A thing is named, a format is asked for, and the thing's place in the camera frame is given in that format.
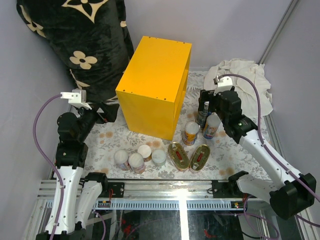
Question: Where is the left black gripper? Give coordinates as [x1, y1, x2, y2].
[78, 100, 121, 143]

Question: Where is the blue soup can top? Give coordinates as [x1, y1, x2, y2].
[199, 101, 212, 118]

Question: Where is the tall porridge can plastic lid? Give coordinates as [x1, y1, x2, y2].
[202, 113, 221, 140]

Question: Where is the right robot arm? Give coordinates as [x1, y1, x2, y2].
[198, 89, 317, 220]

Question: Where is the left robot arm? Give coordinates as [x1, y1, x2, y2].
[35, 107, 110, 240]

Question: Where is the yellow orange can plastic lid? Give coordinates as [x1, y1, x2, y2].
[182, 121, 200, 146]

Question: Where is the floral patterned table mat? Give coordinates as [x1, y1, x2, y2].
[82, 71, 269, 180]

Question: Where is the can with white lid leftmost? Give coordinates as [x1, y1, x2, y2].
[113, 149, 131, 171]

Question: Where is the can with white lid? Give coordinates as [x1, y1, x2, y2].
[113, 149, 131, 171]
[137, 144, 152, 162]
[128, 152, 146, 174]

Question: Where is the white crumpled cloth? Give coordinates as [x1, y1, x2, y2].
[203, 58, 273, 118]

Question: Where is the yellow wooden shelf cabinet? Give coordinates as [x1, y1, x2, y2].
[115, 36, 192, 140]

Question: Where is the gold oval tin right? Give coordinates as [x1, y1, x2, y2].
[189, 144, 211, 173]

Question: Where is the gold oval tin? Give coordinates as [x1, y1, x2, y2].
[168, 142, 190, 172]
[189, 144, 211, 173]

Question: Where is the can with white lid front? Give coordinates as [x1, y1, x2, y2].
[128, 152, 146, 174]

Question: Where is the can with white lid back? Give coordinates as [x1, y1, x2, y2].
[137, 144, 152, 162]

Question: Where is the gold oval tin left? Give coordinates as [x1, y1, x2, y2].
[168, 142, 190, 172]

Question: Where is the silver can with clear lid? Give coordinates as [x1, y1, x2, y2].
[151, 149, 167, 167]

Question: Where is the black floral plush blanket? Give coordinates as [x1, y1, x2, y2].
[16, 0, 135, 123]

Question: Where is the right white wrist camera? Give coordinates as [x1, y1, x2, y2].
[213, 75, 233, 96]

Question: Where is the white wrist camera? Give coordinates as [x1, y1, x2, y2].
[213, 75, 233, 96]
[60, 89, 92, 110]

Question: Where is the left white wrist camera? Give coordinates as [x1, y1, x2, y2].
[60, 89, 92, 110]

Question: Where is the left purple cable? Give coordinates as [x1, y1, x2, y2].
[33, 96, 66, 240]

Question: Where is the purple cable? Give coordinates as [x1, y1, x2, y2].
[222, 73, 320, 240]
[33, 96, 66, 240]

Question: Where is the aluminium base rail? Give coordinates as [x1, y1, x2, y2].
[24, 177, 318, 240]

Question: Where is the aluminium corner post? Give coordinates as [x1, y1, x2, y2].
[258, 0, 301, 64]

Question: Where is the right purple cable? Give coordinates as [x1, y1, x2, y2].
[222, 73, 320, 240]

